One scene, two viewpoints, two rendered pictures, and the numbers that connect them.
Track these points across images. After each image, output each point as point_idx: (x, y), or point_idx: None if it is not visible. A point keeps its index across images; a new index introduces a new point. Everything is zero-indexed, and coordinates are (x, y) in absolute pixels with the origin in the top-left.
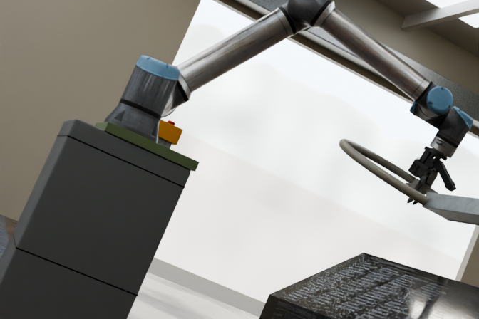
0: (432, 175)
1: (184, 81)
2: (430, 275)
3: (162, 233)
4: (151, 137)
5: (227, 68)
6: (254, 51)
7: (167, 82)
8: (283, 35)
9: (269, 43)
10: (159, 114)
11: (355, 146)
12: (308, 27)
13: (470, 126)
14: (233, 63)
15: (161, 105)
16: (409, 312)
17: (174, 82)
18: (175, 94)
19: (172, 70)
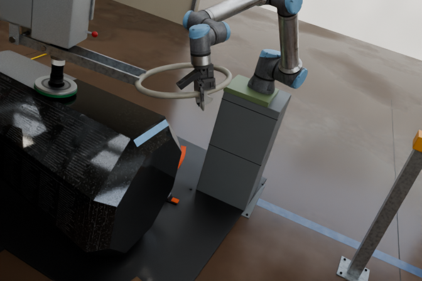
0: (194, 81)
1: (281, 61)
2: None
3: (216, 118)
4: (249, 84)
5: (281, 48)
6: (279, 34)
7: (259, 58)
8: (278, 18)
9: (279, 26)
10: (256, 74)
11: (224, 72)
12: (282, 8)
13: (189, 34)
14: (280, 44)
15: (256, 69)
16: None
17: (262, 58)
18: (278, 68)
19: (261, 52)
